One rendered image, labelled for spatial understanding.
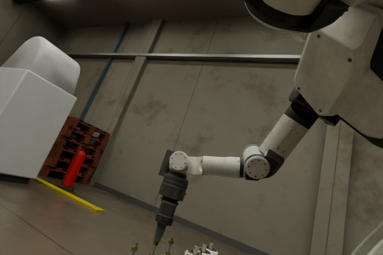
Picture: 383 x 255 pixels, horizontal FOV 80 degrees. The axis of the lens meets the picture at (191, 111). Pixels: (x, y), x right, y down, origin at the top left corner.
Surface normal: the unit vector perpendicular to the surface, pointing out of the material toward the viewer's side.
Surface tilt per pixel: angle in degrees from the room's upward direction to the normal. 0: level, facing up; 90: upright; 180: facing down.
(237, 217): 90
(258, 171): 119
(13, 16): 90
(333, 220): 90
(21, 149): 90
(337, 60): 133
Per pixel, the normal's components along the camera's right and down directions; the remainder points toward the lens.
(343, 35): -0.78, -0.15
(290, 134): -0.16, 0.16
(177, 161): -0.13, -0.36
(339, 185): -0.40, -0.41
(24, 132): 0.88, 0.14
